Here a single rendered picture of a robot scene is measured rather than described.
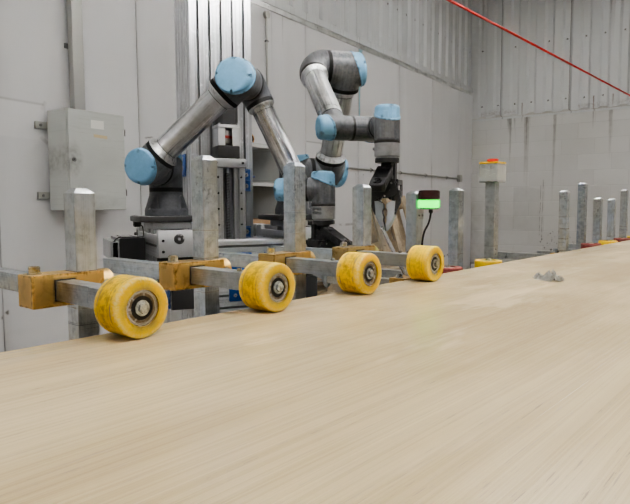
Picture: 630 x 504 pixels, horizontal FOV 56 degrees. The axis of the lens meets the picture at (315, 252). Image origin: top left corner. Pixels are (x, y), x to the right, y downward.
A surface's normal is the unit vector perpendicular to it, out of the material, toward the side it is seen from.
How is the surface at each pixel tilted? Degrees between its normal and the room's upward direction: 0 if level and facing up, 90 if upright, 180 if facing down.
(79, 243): 90
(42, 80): 90
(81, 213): 90
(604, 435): 0
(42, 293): 90
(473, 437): 0
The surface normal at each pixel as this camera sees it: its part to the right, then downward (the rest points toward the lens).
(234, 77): -0.09, 0.00
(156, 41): 0.82, 0.04
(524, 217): -0.57, 0.07
